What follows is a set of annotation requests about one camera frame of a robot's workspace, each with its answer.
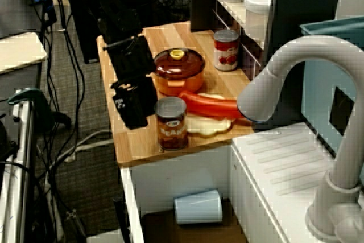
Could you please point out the grey toy faucet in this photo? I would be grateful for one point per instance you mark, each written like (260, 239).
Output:
(312, 52)

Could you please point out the dark grey shelf post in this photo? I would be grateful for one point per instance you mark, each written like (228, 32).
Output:
(301, 4)
(202, 4)

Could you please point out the beige side table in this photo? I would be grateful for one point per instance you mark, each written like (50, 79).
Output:
(20, 52)

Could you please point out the brown lid yellow knob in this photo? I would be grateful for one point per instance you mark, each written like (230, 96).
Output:
(182, 65)

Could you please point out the light blue plastic cup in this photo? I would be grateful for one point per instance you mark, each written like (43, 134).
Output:
(197, 207)

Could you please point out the orange toy pot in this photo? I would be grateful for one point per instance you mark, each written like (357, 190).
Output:
(182, 86)

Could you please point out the aluminium frame rail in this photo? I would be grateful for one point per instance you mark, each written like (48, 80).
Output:
(24, 154)

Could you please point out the red white tomato can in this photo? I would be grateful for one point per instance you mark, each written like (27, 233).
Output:
(226, 52)

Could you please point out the white tiled shelf ledge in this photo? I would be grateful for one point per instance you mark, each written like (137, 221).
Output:
(239, 6)

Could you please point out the white toy sink unit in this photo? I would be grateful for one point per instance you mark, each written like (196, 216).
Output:
(284, 152)

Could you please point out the large white lidded jar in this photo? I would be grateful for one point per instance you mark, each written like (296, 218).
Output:
(257, 12)

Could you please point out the black aluminium extrusion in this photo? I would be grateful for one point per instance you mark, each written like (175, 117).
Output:
(72, 216)

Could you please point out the red toy sausage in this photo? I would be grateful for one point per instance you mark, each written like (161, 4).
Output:
(210, 106)

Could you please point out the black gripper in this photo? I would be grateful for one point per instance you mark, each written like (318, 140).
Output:
(130, 61)

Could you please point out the cream flower-shaped plate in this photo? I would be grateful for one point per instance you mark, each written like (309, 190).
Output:
(210, 128)

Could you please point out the brown beans can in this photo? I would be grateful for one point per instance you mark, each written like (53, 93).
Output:
(172, 123)

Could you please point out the teal plastic bin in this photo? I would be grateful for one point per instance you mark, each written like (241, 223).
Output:
(315, 92)

